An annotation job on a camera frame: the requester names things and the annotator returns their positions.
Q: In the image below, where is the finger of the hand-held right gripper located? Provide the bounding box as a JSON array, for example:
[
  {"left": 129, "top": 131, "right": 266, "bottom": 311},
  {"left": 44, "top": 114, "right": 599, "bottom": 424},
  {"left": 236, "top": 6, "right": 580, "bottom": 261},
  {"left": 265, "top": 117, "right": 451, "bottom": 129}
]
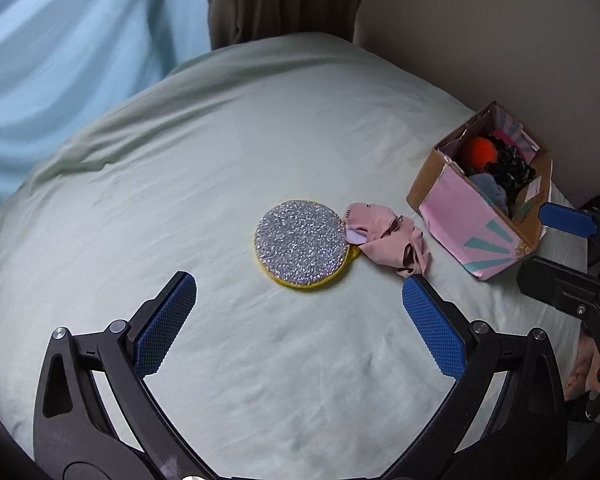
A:
[
  {"left": 539, "top": 202, "right": 599, "bottom": 239},
  {"left": 517, "top": 256, "right": 600, "bottom": 319}
]

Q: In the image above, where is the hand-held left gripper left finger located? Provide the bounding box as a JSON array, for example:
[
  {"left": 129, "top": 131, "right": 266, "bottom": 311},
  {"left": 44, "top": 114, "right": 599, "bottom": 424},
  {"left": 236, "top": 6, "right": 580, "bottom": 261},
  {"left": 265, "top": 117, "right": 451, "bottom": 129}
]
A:
[{"left": 32, "top": 271, "right": 216, "bottom": 480}]

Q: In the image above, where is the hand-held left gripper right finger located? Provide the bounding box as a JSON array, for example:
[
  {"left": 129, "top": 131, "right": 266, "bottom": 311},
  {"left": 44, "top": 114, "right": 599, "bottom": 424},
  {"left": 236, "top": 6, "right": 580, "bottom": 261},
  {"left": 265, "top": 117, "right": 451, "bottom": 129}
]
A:
[{"left": 401, "top": 276, "right": 569, "bottom": 480}]

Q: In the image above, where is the black patterned cloth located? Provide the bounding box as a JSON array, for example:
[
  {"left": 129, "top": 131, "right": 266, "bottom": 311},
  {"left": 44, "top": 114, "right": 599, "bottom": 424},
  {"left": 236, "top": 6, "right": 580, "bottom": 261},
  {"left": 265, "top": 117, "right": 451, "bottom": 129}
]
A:
[{"left": 485, "top": 132, "right": 537, "bottom": 196}]

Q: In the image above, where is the grey blue cloth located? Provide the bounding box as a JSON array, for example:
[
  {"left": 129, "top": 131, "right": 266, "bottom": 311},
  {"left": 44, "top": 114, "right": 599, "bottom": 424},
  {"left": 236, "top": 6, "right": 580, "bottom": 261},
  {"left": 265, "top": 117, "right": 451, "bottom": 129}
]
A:
[{"left": 467, "top": 172, "right": 512, "bottom": 219}]

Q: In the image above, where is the pink cloth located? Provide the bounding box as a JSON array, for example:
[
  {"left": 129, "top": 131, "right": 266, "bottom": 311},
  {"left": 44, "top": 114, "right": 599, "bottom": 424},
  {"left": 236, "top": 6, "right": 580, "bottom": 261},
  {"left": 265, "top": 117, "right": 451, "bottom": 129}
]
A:
[{"left": 345, "top": 203, "right": 434, "bottom": 280}]

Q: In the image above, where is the cardboard box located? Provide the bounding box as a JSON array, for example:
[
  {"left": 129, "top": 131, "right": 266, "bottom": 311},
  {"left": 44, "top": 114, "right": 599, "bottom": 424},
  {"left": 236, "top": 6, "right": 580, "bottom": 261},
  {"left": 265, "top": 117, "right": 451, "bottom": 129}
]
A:
[{"left": 406, "top": 101, "right": 555, "bottom": 281}]

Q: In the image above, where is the orange pom-pom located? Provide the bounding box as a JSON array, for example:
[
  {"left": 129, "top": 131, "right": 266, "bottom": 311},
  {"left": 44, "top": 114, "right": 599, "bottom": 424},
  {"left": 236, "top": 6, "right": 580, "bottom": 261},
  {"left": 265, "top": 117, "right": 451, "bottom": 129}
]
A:
[{"left": 461, "top": 136, "right": 501, "bottom": 174}]

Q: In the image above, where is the silver glitter round pad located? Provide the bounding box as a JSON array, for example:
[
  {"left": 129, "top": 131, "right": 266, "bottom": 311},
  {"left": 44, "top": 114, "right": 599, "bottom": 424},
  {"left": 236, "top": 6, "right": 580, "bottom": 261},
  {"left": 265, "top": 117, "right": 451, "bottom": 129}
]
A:
[{"left": 253, "top": 200, "right": 359, "bottom": 291}]

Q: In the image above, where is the person's right hand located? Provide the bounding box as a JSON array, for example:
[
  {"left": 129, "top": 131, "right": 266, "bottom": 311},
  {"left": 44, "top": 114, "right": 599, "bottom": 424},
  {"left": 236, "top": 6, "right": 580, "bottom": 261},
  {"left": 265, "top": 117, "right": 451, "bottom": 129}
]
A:
[{"left": 564, "top": 335, "right": 600, "bottom": 402}]

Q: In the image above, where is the light blue hanging cloth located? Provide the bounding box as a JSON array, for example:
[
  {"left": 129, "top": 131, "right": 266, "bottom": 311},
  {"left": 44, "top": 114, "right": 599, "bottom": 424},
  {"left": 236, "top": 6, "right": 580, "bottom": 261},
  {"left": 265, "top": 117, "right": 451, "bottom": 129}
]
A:
[{"left": 0, "top": 0, "right": 214, "bottom": 222}]

